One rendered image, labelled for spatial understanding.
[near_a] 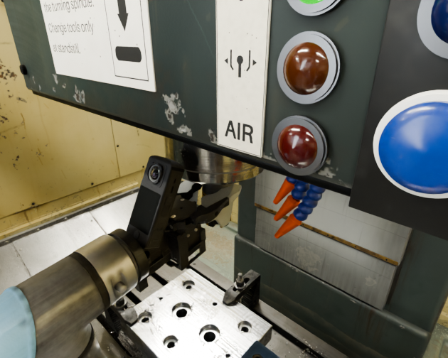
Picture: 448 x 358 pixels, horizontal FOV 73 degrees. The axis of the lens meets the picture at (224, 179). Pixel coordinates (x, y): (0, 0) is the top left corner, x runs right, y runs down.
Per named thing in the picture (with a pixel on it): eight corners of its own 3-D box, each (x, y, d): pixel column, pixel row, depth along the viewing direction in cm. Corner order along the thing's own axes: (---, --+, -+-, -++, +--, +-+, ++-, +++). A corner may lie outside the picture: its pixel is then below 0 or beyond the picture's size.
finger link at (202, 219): (215, 198, 48) (168, 219, 43) (215, 188, 47) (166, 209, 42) (235, 210, 45) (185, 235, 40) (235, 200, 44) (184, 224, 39)
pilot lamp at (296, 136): (313, 178, 13) (321, 128, 12) (271, 165, 14) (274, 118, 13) (321, 174, 13) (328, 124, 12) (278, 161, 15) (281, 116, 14)
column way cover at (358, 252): (385, 317, 84) (441, 139, 62) (249, 245, 113) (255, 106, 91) (390, 306, 88) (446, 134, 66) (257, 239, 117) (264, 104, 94)
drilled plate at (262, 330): (203, 420, 58) (202, 404, 56) (121, 330, 76) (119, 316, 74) (271, 339, 74) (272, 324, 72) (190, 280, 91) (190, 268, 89)
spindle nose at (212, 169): (281, 156, 51) (288, 82, 46) (240, 197, 38) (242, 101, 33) (201, 142, 58) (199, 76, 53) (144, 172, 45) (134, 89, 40)
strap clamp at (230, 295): (229, 332, 80) (230, 290, 74) (220, 324, 82) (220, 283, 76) (259, 302, 89) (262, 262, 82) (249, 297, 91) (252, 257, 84)
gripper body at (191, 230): (175, 231, 50) (112, 275, 42) (168, 185, 46) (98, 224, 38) (210, 248, 46) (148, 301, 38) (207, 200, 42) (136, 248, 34)
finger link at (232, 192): (240, 209, 52) (195, 231, 47) (239, 179, 50) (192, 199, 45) (252, 217, 50) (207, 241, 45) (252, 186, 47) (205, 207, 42)
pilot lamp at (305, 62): (325, 102, 12) (333, 38, 11) (276, 95, 13) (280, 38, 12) (331, 99, 12) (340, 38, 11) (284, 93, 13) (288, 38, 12)
